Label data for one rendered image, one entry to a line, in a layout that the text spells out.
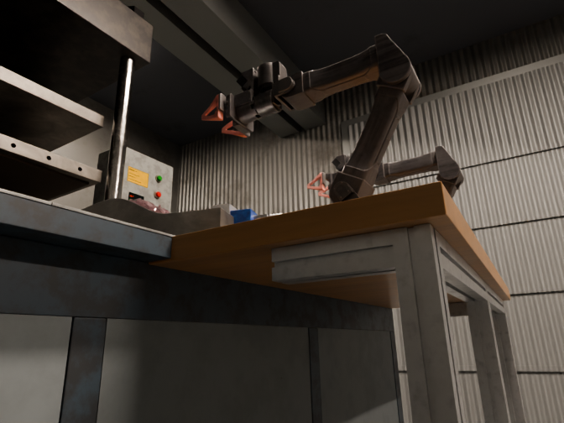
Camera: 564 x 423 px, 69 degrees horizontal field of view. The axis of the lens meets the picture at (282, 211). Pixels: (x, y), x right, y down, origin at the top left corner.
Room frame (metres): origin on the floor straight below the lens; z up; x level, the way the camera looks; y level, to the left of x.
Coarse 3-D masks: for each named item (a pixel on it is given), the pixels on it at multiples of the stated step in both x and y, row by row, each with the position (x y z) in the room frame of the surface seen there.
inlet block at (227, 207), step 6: (222, 204) 0.72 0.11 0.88; (228, 204) 0.72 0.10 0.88; (228, 210) 0.72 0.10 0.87; (234, 210) 0.74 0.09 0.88; (240, 210) 0.72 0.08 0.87; (246, 210) 0.71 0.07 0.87; (252, 210) 0.72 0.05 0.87; (234, 216) 0.72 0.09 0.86; (240, 216) 0.72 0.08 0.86; (246, 216) 0.71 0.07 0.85; (252, 216) 0.72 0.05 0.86; (258, 216) 0.72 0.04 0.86; (264, 216) 0.72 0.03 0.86; (270, 216) 0.72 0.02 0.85; (234, 222) 0.72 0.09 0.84
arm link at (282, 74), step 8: (264, 64) 0.86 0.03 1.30; (272, 64) 0.86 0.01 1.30; (280, 64) 0.86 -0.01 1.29; (264, 72) 0.86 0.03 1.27; (272, 72) 0.86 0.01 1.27; (280, 72) 0.85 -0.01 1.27; (264, 80) 0.86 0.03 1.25; (272, 80) 0.86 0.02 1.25; (280, 80) 0.81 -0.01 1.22; (288, 80) 0.80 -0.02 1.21; (280, 88) 0.81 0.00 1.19; (288, 88) 0.81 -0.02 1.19; (280, 96) 0.85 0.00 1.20; (288, 104) 0.88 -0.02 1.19
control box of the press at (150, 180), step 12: (108, 156) 1.63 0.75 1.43; (132, 156) 1.63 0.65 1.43; (144, 156) 1.69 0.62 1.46; (132, 168) 1.64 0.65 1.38; (144, 168) 1.69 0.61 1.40; (156, 168) 1.75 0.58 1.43; (168, 168) 1.81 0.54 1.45; (132, 180) 1.64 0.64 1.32; (144, 180) 1.70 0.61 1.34; (156, 180) 1.75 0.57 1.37; (168, 180) 1.81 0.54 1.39; (96, 192) 1.66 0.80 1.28; (132, 192) 1.65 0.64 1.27; (144, 192) 1.70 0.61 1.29; (156, 192) 1.75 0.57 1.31; (168, 192) 1.82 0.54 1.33; (156, 204) 1.76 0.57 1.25; (168, 204) 1.82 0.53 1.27
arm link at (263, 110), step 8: (264, 88) 0.88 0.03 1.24; (272, 88) 0.86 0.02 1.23; (256, 96) 0.88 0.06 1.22; (264, 96) 0.86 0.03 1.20; (272, 96) 0.86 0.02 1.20; (256, 104) 0.87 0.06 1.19; (264, 104) 0.87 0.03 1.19; (272, 104) 0.86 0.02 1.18; (280, 104) 0.89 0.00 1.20; (264, 112) 0.89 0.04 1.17; (272, 112) 0.89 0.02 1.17
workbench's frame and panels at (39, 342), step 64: (0, 192) 0.42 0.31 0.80; (0, 256) 0.47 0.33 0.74; (64, 256) 0.54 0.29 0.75; (128, 256) 0.61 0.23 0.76; (0, 320) 0.48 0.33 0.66; (64, 320) 0.55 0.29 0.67; (128, 320) 0.63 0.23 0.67; (192, 320) 0.74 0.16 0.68; (256, 320) 0.90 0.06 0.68; (320, 320) 1.15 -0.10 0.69; (384, 320) 1.59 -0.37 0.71; (0, 384) 0.49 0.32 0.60; (64, 384) 0.56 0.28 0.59; (128, 384) 0.64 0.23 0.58; (192, 384) 0.75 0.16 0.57; (256, 384) 0.90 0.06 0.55; (320, 384) 1.13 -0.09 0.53; (384, 384) 1.54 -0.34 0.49
